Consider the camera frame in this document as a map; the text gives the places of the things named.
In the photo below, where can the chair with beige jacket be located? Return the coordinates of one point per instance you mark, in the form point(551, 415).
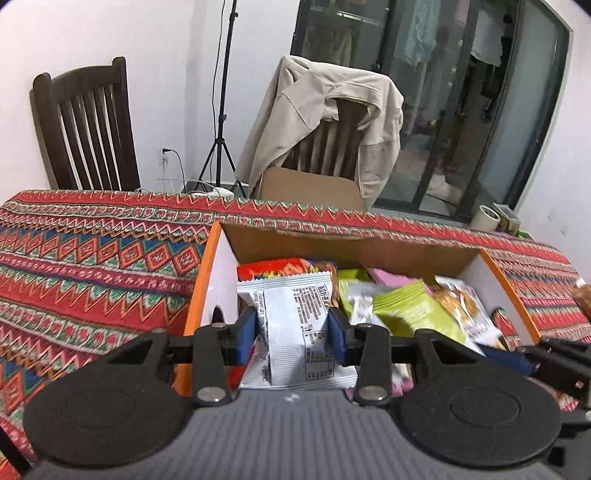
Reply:
point(330, 150)

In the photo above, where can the dark wooden chair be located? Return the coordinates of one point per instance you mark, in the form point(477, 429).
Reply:
point(84, 123)

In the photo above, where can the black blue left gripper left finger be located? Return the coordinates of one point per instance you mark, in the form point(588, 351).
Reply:
point(136, 400)

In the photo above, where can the silver white snack packet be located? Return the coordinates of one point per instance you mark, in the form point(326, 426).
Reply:
point(293, 350)

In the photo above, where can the beige jacket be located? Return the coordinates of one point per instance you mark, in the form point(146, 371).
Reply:
point(302, 94)

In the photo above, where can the colourful red snack bag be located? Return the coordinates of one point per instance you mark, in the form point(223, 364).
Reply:
point(283, 267)

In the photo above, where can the studio light on stand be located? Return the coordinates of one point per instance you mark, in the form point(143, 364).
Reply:
point(216, 163)

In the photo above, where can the pink snack packet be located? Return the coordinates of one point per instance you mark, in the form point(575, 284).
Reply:
point(386, 282)

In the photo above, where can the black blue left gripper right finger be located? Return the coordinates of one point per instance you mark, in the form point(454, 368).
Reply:
point(449, 401)

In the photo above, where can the orange cardboard snack box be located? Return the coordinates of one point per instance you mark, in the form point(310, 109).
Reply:
point(229, 246)

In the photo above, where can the green white snack bar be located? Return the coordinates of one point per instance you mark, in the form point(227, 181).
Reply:
point(407, 309)

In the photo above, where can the white cracker packet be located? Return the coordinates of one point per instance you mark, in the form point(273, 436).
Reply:
point(461, 301)

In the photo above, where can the colourful patterned tablecloth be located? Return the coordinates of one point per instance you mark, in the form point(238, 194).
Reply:
point(84, 272)

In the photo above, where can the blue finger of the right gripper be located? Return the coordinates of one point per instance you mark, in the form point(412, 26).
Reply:
point(511, 360)

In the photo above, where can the black framed glass door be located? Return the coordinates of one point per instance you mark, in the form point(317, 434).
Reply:
point(480, 81)

